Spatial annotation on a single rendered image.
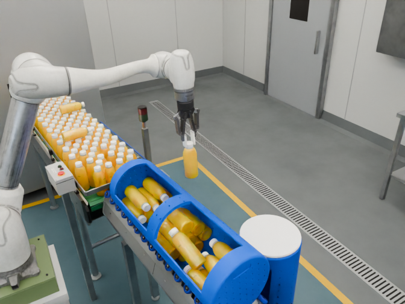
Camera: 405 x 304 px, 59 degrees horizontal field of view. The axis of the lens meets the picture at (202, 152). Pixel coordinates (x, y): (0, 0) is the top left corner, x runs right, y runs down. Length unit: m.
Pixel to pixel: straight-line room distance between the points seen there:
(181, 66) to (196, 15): 5.26
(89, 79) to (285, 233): 1.07
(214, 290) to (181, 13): 5.70
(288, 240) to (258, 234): 0.13
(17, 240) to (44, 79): 0.61
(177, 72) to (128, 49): 4.82
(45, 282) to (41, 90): 0.74
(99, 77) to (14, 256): 0.74
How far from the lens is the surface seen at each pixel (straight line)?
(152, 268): 1.80
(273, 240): 1.67
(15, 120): 1.54
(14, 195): 1.66
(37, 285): 1.59
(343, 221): 3.51
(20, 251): 1.56
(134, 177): 1.94
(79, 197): 2.29
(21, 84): 1.34
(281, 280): 1.72
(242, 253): 1.33
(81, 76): 1.36
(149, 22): 6.36
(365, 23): 4.72
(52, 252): 1.82
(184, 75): 1.50
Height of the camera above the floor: 2.18
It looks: 30 degrees down
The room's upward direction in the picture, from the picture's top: 2 degrees counter-clockwise
